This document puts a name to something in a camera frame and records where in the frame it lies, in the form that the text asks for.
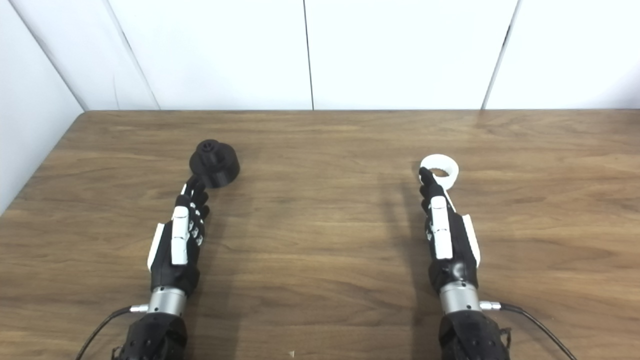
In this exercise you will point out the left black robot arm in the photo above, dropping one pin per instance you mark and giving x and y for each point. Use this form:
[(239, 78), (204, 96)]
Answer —
[(155, 337)]

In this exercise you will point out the round black plastic part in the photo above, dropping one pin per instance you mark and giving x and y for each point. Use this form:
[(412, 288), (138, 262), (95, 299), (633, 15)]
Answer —
[(220, 167)]

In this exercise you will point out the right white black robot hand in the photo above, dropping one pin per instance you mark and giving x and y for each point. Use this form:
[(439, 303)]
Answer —
[(457, 260)]

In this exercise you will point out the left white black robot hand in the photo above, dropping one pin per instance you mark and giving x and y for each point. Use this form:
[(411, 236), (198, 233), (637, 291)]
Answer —
[(172, 270)]

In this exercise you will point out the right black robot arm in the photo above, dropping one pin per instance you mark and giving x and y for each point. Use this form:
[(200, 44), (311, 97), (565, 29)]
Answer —
[(472, 337)]

